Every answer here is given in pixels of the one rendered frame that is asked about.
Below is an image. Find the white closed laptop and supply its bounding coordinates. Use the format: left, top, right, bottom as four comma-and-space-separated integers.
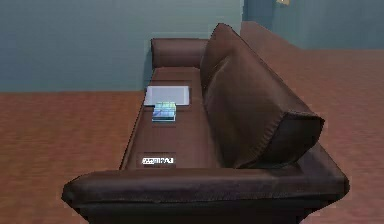
144, 85, 191, 107

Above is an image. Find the black remote control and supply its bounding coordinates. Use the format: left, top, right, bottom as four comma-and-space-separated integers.
137, 152, 177, 168

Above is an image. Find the brown leather sofa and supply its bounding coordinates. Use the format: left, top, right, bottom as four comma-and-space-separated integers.
61, 22, 351, 224

